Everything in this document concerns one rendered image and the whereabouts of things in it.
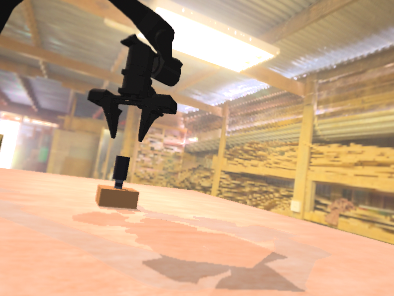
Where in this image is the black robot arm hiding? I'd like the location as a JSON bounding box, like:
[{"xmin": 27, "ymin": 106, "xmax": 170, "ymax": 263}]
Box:
[{"xmin": 0, "ymin": 0, "xmax": 183, "ymax": 87}]

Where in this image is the orange square block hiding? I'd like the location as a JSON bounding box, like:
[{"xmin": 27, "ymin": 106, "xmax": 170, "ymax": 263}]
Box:
[{"xmin": 95, "ymin": 185, "xmax": 139, "ymax": 209}]

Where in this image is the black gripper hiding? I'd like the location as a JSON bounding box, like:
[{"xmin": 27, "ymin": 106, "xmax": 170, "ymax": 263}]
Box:
[{"xmin": 87, "ymin": 65, "xmax": 177, "ymax": 142}]

